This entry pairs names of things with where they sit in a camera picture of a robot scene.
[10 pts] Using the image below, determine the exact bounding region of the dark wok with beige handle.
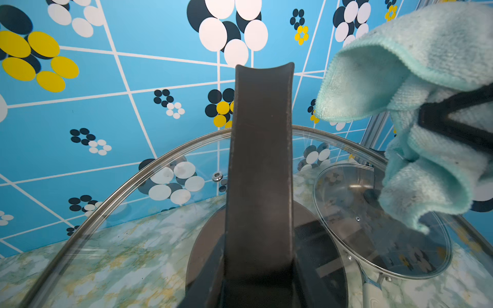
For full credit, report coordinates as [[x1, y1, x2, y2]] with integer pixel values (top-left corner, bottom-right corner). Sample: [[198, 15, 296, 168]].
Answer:
[[345, 250, 389, 308]]

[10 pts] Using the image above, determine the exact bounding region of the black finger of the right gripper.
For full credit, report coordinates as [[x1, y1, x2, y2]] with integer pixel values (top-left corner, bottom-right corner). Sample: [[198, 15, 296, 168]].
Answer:
[[417, 82, 493, 153]]

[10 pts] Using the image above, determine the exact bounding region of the black frying pan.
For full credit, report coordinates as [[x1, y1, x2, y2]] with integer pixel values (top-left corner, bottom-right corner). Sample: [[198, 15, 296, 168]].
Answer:
[[184, 199, 349, 308]]

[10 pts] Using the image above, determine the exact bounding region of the glass lid of wok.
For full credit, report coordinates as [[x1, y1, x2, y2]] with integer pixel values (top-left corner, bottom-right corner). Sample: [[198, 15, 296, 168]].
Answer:
[[313, 164, 453, 280]]

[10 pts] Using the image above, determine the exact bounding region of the light green cloth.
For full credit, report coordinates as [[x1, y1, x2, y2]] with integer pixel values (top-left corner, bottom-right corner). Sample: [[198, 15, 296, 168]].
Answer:
[[315, 1, 492, 234]]

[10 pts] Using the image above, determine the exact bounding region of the glass lid of frying pan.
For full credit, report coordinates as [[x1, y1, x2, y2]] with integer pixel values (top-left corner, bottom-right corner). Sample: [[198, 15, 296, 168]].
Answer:
[[18, 62, 493, 308]]

